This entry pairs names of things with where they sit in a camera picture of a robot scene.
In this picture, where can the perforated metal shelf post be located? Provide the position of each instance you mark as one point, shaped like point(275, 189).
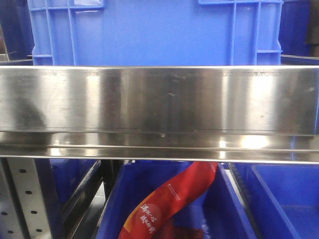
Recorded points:
point(22, 208)

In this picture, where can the lower right blue bin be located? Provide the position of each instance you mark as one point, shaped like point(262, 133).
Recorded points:
point(283, 200)

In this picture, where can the blue plastic crate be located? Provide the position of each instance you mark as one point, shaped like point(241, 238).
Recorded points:
point(155, 32)

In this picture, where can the lower middle blue bin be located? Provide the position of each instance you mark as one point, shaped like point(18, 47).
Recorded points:
point(217, 214)

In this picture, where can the red snack bag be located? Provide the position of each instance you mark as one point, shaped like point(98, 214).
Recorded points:
point(168, 199)

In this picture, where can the stainless steel shelf rail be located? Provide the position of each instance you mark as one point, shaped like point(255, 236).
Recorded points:
point(266, 114)

